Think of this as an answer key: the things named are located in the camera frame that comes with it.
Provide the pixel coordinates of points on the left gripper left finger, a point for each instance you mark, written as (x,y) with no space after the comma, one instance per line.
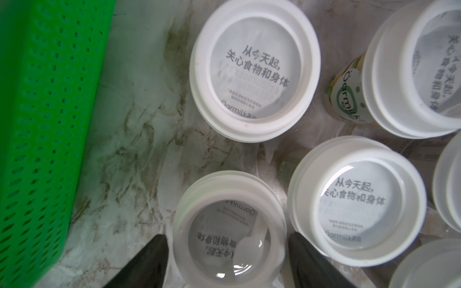
(147,269)

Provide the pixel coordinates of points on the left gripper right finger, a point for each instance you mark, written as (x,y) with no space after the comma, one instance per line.
(310,269)

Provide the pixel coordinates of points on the yogurt cup white lid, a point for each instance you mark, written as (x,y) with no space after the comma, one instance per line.
(254,69)
(354,199)
(408,81)
(436,264)
(446,187)
(229,231)

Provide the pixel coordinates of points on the green plastic basket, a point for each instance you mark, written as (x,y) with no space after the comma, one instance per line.
(51,58)

